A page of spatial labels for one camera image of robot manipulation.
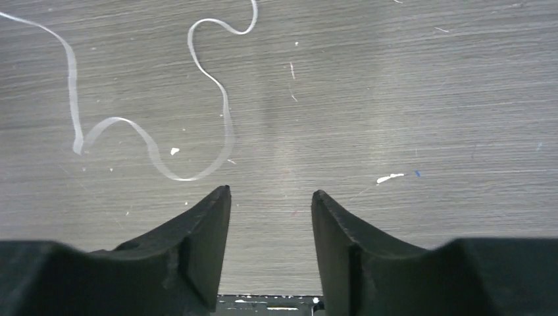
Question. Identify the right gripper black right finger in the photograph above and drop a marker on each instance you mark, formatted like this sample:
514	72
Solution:
365	271

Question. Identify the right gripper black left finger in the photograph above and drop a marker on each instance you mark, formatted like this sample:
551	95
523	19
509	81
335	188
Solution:
174	269

